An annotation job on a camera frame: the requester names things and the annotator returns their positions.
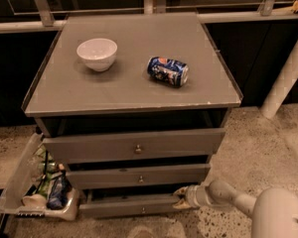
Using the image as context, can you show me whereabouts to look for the grey bottom drawer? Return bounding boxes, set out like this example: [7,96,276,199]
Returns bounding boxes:
[79,185,179,218]

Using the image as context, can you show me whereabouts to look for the grey drawer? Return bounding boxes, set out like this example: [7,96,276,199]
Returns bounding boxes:
[79,185,179,218]
[67,164,211,189]
[43,128,224,164]

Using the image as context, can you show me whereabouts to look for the white ceramic bowl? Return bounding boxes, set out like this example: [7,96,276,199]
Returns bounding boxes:
[76,38,118,71]

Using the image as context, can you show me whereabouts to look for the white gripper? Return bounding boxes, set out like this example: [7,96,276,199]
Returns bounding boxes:
[173,185,210,210]

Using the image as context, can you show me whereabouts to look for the grey middle drawer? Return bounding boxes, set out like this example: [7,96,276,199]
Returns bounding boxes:
[67,164,211,189]

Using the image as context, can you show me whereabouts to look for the white cup in bin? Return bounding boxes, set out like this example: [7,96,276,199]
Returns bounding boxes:
[22,194,47,208]

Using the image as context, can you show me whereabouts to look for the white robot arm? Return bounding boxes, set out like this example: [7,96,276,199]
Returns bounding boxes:
[173,179,298,238]

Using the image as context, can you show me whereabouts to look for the metal railing frame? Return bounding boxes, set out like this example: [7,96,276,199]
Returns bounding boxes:
[0,0,298,33]

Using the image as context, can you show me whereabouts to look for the white diagonal post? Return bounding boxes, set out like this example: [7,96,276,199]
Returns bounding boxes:
[260,40,298,119]

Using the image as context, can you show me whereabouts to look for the grey top drawer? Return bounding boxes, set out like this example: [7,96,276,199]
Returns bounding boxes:
[43,128,224,164]

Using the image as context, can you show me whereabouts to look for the green snack packet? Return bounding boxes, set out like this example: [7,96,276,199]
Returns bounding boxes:
[32,146,59,198]

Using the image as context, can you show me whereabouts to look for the clear plastic bin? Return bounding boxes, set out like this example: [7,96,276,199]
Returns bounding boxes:
[0,133,78,221]

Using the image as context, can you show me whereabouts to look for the blue soda can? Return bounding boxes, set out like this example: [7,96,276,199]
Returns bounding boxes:
[147,57,189,87]

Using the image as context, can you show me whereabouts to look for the blue snack bag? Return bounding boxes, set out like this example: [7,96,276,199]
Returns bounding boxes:
[47,173,71,210]

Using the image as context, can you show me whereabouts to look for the grey drawer cabinet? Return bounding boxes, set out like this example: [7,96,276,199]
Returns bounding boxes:
[21,11,244,203]

